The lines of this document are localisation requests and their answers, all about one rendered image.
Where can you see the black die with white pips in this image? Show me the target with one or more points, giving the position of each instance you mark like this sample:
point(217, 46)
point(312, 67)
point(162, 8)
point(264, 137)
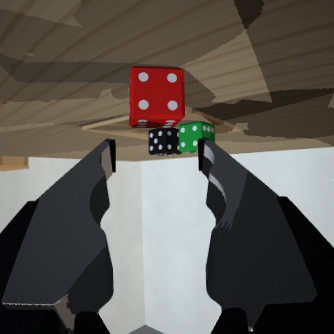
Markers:
point(164, 142)

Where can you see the red die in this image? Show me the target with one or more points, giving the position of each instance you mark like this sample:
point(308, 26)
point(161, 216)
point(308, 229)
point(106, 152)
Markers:
point(156, 98)

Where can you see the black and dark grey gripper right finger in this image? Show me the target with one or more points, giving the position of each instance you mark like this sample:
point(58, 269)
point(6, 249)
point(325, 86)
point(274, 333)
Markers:
point(264, 255)

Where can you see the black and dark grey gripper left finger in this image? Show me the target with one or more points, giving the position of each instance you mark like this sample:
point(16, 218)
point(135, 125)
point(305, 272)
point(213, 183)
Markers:
point(54, 257)

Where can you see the green die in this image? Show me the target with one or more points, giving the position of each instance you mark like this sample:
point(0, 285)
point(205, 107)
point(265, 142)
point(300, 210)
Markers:
point(190, 132)

